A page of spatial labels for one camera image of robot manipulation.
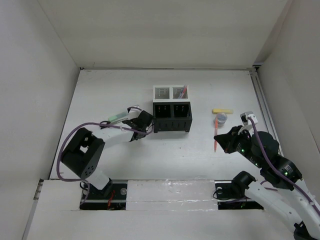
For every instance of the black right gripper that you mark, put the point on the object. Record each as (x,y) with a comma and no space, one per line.
(227,140)

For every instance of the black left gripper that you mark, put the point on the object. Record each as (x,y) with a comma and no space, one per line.
(131,120)

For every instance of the orange red pen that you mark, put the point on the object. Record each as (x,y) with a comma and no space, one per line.
(215,133)

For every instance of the clear jar of paperclips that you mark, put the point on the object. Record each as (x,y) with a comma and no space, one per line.
(220,119)

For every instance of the green highlighter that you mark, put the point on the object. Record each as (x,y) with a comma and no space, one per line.
(118,116)

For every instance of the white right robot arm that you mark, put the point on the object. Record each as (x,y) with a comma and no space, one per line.
(289,200)

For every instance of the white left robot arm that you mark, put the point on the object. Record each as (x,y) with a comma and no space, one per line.
(83,147)

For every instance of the yellow highlighter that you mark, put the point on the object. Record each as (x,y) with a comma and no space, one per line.
(224,111)

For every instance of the black slotted organizer box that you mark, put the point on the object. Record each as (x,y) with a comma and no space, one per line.
(172,116)

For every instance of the white slotted organizer box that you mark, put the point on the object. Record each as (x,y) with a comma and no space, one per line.
(169,94)

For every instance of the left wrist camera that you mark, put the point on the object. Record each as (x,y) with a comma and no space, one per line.
(135,107)

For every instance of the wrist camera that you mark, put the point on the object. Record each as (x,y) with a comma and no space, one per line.
(248,117)
(135,107)

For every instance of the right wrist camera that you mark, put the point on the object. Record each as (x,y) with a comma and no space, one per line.
(248,117)

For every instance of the black handled scissors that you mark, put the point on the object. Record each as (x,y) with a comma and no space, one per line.
(106,124)

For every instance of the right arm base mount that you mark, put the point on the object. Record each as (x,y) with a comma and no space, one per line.
(230,194)

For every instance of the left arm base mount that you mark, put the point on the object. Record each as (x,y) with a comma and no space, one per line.
(114,199)

